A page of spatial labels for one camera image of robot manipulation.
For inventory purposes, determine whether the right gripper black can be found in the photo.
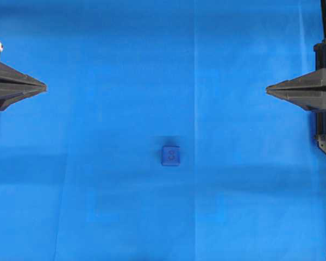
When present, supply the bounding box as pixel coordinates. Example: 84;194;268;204
266;38;326;155

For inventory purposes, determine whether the blue cube block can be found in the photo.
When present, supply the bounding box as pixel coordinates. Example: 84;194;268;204
161;146;180;166

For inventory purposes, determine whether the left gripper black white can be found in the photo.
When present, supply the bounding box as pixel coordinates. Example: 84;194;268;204
0;42;47;111

